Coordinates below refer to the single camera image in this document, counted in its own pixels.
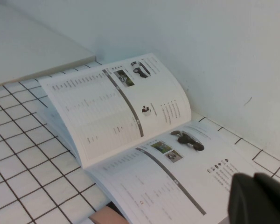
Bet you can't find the white product brochure book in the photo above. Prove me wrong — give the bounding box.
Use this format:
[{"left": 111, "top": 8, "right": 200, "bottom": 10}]
[{"left": 37, "top": 53, "right": 275, "bottom": 224}]

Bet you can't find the white black-grid table mat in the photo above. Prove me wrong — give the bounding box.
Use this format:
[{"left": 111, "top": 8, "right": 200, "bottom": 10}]
[{"left": 0, "top": 59, "right": 280, "bottom": 224}]

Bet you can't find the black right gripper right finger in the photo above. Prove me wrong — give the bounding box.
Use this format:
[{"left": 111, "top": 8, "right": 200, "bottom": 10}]
[{"left": 254, "top": 172, "right": 280, "bottom": 224}]

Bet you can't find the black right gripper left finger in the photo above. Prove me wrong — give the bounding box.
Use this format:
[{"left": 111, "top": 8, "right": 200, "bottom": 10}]
[{"left": 227, "top": 173, "right": 265, "bottom": 224}]

